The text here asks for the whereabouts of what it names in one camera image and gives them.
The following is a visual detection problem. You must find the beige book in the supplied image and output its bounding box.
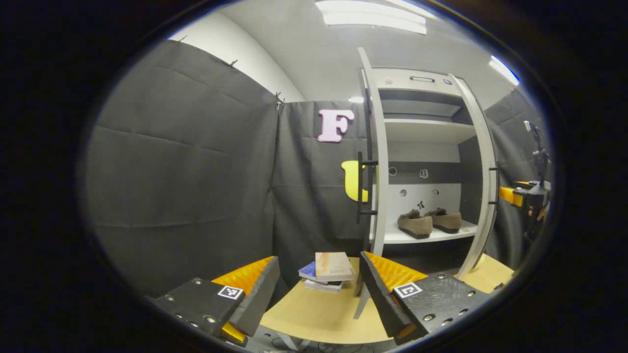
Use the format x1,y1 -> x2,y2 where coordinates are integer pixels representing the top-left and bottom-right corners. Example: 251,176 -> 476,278
315,252 -> 355,282

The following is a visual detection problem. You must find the white book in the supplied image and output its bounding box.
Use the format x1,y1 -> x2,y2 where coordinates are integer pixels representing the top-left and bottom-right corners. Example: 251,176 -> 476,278
303,279 -> 344,294

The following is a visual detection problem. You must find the black backdrop cloth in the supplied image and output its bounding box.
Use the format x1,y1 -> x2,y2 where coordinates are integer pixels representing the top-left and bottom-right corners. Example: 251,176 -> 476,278
483,88 -> 555,268
83,39 -> 373,301

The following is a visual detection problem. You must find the brown fuzzy shoe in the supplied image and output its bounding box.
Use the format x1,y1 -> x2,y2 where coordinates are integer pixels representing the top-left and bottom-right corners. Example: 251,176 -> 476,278
397,209 -> 433,239
424,207 -> 462,234

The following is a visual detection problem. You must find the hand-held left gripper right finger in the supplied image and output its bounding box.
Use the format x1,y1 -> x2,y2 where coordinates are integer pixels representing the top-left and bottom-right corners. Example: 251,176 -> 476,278
359,251 -> 491,345

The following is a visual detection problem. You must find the white shoe cabinet door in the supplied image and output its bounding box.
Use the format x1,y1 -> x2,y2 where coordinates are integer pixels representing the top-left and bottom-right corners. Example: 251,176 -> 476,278
450,74 -> 500,280
354,47 -> 390,320

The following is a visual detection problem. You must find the white shoe cabinet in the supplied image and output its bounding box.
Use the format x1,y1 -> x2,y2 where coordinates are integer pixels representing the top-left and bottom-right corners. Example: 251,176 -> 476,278
368,68 -> 484,275

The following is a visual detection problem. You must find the blue book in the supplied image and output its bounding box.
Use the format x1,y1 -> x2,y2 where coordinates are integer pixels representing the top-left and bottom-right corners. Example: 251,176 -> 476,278
298,261 -> 319,283

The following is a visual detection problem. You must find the ceiling light panel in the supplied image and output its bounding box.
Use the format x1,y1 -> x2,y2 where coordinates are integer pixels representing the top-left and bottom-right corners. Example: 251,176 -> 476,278
315,0 -> 427,35
488,55 -> 520,86

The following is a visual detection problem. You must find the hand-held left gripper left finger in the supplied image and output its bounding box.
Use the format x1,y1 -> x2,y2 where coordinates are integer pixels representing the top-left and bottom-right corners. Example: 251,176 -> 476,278
153,256 -> 281,347

